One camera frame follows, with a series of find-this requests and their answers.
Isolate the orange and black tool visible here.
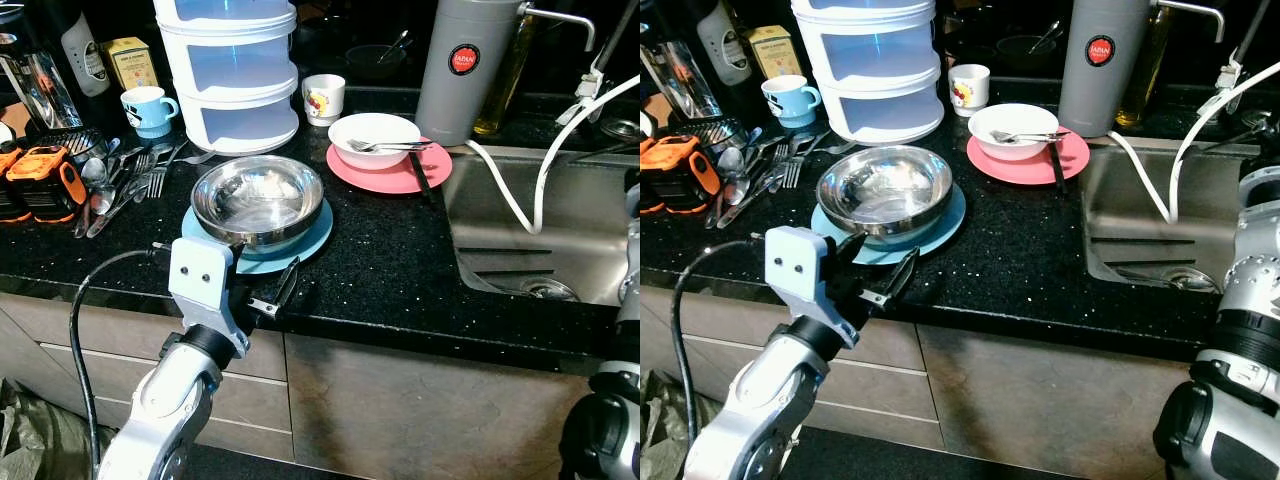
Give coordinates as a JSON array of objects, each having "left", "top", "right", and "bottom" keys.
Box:
[
  {"left": 640, "top": 135, "right": 722, "bottom": 215},
  {"left": 0, "top": 143, "right": 89, "bottom": 224}
]

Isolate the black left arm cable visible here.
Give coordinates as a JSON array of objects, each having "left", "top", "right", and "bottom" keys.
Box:
[
  {"left": 670, "top": 238, "right": 773, "bottom": 473},
  {"left": 68, "top": 245, "right": 173, "bottom": 473}
]

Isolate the pink plate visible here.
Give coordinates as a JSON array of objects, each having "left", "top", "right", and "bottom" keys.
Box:
[
  {"left": 966, "top": 128, "right": 1092, "bottom": 187},
  {"left": 326, "top": 138, "right": 454, "bottom": 196}
]

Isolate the white hose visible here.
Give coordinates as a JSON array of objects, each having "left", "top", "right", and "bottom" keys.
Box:
[
  {"left": 1105, "top": 62, "right": 1280, "bottom": 226},
  {"left": 465, "top": 74, "right": 641, "bottom": 237}
]

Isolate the black pan with spoon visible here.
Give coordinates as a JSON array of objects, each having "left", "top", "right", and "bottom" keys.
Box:
[
  {"left": 995, "top": 20, "right": 1063, "bottom": 73},
  {"left": 345, "top": 30, "right": 412, "bottom": 83}
]

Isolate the light blue plate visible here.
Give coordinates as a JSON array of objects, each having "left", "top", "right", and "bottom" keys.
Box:
[
  {"left": 810, "top": 183, "right": 968, "bottom": 267},
  {"left": 180, "top": 195, "right": 335, "bottom": 277}
]

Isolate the stainless steel bowl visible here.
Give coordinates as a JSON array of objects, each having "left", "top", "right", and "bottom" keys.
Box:
[
  {"left": 190, "top": 155, "right": 326, "bottom": 253},
  {"left": 817, "top": 145, "right": 954, "bottom": 245}
]

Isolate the black wire basket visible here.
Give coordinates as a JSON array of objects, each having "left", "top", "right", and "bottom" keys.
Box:
[
  {"left": 20, "top": 127, "right": 108, "bottom": 167},
  {"left": 665, "top": 117, "right": 748, "bottom": 153}
]

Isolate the white bowl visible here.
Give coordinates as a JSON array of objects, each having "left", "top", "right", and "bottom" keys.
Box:
[
  {"left": 328, "top": 112, "right": 423, "bottom": 171},
  {"left": 968, "top": 103, "right": 1061, "bottom": 163}
]

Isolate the grey thermos flask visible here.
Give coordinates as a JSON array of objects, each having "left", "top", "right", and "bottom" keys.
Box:
[
  {"left": 1058, "top": 0, "right": 1152, "bottom": 139},
  {"left": 415, "top": 0, "right": 524, "bottom": 149}
]

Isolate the yellow oil bottle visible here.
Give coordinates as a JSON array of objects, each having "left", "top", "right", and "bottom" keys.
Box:
[
  {"left": 472, "top": 10, "right": 537, "bottom": 138},
  {"left": 1115, "top": 5, "right": 1174, "bottom": 129}
]

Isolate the white three-tier plastic container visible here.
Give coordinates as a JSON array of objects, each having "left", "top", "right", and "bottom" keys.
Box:
[
  {"left": 153, "top": 0, "right": 301, "bottom": 157},
  {"left": 790, "top": 0, "right": 947, "bottom": 147}
]

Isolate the grey-brown cabinet door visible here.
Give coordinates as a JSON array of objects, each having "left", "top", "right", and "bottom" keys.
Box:
[
  {"left": 284, "top": 332, "right": 603, "bottom": 480},
  {"left": 917, "top": 324, "right": 1197, "bottom": 480}
]

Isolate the crumpled plastic bag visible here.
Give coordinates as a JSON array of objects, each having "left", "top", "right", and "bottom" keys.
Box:
[
  {"left": 640, "top": 370, "right": 717, "bottom": 480},
  {"left": 0, "top": 378, "right": 97, "bottom": 480}
]

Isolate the silver faucet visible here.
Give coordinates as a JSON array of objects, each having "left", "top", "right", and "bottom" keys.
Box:
[
  {"left": 1150, "top": 0, "right": 1227, "bottom": 44},
  {"left": 518, "top": 3, "right": 599, "bottom": 53}
]

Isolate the black chopstick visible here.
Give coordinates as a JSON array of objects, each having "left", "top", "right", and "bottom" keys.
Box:
[
  {"left": 408, "top": 150, "right": 434, "bottom": 203},
  {"left": 1046, "top": 140, "right": 1070, "bottom": 193}
]

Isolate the yellow carton box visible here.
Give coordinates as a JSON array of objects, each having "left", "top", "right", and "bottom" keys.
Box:
[
  {"left": 747, "top": 25, "right": 802, "bottom": 80},
  {"left": 103, "top": 37, "right": 160, "bottom": 92}
]

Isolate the white cartoon mug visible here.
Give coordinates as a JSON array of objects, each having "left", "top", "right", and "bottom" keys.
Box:
[
  {"left": 302, "top": 74, "right": 348, "bottom": 128},
  {"left": 948, "top": 64, "right": 992, "bottom": 119}
]

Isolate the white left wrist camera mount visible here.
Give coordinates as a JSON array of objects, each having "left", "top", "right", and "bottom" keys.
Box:
[
  {"left": 168, "top": 237, "right": 251, "bottom": 357},
  {"left": 765, "top": 226, "right": 861, "bottom": 350}
]

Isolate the clear glass jug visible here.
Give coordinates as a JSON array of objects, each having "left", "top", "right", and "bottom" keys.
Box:
[
  {"left": 0, "top": 50, "right": 84, "bottom": 133},
  {"left": 640, "top": 40, "right": 723, "bottom": 123}
]

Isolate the dark bottle with white label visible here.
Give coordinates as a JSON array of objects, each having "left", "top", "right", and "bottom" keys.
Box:
[
  {"left": 695, "top": 0, "right": 754, "bottom": 87},
  {"left": 45, "top": 0, "right": 112, "bottom": 99}
]

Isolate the blue mug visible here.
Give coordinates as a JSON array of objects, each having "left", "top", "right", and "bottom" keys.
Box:
[
  {"left": 121, "top": 86, "right": 182, "bottom": 140},
  {"left": 761, "top": 75, "right": 823, "bottom": 130}
]

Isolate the stainless steel sink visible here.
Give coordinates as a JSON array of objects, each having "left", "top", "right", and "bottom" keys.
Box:
[
  {"left": 440, "top": 145, "right": 641, "bottom": 307},
  {"left": 1080, "top": 138, "right": 1263, "bottom": 295}
]

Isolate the silver fork in white bowl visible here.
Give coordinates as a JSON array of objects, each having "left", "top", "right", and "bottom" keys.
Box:
[
  {"left": 990, "top": 129, "right": 1072, "bottom": 145},
  {"left": 347, "top": 139, "right": 434, "bottom": 155}
]

